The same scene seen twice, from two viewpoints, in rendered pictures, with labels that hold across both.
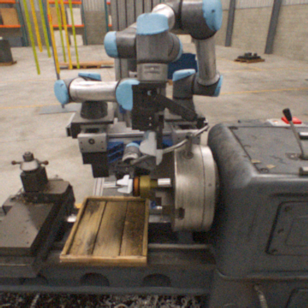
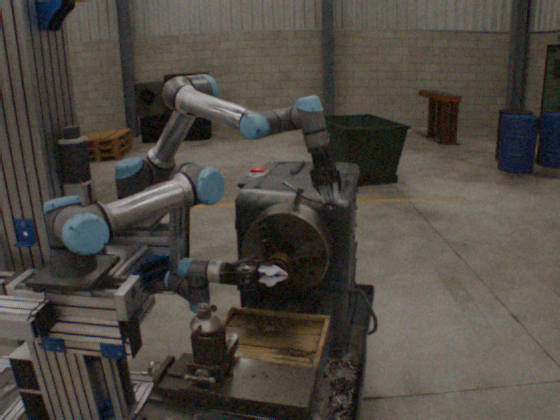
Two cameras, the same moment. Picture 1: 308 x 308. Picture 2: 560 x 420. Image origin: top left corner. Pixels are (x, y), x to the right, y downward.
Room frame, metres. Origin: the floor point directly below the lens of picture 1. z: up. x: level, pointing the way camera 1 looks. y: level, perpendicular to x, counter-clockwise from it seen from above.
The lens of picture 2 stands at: (0.46, 1.43, 1.76)
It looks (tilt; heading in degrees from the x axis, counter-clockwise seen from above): 19 degrees down; 284
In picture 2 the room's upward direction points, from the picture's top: 2 degrees counter-clockwise
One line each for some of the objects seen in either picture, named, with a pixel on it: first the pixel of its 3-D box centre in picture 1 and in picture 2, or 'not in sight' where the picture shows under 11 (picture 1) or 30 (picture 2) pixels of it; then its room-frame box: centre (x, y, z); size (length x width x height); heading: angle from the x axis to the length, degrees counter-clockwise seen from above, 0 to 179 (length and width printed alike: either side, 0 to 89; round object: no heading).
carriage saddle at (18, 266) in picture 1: (23, 222); (234, 410); (0.79, 0.54, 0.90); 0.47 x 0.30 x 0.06; 179
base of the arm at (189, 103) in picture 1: (182, 103); not in sight; (1.42, -0.16, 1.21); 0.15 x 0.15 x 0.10
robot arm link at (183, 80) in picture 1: (184, 82); (131, 176); (1.42, -0.16, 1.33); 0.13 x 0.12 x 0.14; 68
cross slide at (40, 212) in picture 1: (33, 210); (233, 383); (0.81, 0.49, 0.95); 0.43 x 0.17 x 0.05; 179
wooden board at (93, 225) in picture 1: (111, 226); (269, 338); (0.79, 0.17, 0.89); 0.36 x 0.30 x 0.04; 179
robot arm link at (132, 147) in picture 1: (132, 154); (195, 270); (1.05, 0.10, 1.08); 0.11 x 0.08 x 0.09; 179
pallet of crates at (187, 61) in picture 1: (183, 67); not in sight; (8.03, -0.86, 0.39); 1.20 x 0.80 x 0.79; 112
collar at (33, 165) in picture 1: (29, 162); (204, 320); (0.87, 0.49, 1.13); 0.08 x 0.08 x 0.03
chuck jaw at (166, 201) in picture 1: (166, 201); (308, 258); (0.69, -0.04, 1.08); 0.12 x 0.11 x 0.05; 179
